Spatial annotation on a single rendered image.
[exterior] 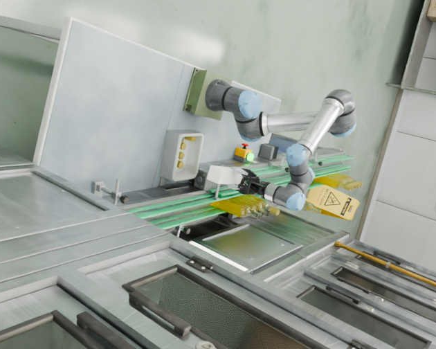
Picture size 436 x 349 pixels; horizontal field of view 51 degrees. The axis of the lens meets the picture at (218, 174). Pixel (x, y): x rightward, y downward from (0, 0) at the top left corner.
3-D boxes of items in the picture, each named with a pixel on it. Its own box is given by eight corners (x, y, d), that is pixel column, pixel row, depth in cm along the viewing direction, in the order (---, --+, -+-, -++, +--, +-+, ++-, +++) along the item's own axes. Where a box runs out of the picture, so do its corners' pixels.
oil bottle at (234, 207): (210, 204, 230) (243, 219, 218) (212, 194, 229) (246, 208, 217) (216, 203, 235) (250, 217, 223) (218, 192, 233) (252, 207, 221)
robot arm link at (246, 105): (236, 81, 207) (260, 87, 200) (243, 103, 217) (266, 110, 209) (221, 97, 202) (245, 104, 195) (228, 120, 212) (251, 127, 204)
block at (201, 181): (192, 186, 225) (203, 190, 221) (195, 168, 222) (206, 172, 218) (196, 185, 227) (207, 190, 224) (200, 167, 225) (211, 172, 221)
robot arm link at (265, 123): (235, 104, 215) (355, 95, 198) (242, 127, 226) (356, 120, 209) (231, 122, 208) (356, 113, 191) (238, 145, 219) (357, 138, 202)
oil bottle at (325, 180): (311, 180, 326) (348, 192, 311) (313, 172, 325) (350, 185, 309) (314, 179, 331) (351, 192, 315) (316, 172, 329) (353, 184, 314)
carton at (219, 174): (210, 165, 190) (221, 169, 186) (240, 168, 210) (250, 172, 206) (206, 179, 191) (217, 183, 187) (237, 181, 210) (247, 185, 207)
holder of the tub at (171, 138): (156, 186, 213) (169, 192, 209) (166, 129, 207) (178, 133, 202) (180, 182, 227) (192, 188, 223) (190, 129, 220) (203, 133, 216)
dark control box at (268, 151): (258, 156, 281) (269, 159, 276) (261, 143, 279) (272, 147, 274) (264, 155, 287) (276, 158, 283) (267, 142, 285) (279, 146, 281)
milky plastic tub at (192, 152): (158, 176, 212) (172, 182, 207) (167, 129, 206) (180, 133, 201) (183, 172, 226) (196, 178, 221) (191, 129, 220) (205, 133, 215)
